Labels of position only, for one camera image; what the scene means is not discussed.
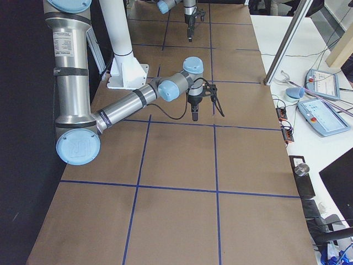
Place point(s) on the teach pendant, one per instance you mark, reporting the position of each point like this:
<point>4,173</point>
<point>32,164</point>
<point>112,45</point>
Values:
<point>323,83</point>
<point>322,117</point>

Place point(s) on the black power strip near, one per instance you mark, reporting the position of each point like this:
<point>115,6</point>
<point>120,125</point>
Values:
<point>287,131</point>

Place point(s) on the black monitor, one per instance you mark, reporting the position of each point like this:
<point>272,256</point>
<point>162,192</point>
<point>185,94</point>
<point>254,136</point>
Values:
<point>337,178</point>

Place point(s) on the teach pendant near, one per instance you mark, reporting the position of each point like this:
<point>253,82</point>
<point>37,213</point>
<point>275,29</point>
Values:
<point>322,117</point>

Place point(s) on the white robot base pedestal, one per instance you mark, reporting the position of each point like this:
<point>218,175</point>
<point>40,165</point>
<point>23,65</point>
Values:
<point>126,72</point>

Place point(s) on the teach pendant far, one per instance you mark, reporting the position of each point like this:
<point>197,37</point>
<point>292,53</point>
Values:
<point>323,83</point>

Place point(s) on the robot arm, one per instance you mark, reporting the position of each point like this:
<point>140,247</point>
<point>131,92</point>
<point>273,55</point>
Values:
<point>77,127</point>
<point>191,13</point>

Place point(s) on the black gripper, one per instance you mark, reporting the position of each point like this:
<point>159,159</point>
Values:
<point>194,100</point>
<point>189,20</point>

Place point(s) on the metal cup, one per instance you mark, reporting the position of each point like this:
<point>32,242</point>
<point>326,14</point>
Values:
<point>301,170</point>

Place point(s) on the black power strip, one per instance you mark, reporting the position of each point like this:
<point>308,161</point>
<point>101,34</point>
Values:
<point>281,113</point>
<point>287,131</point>

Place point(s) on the black power strip far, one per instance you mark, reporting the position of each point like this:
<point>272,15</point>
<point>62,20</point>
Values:
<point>281,113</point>

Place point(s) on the aluminium frame post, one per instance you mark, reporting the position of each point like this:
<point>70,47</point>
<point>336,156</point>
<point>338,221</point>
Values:
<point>299,15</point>

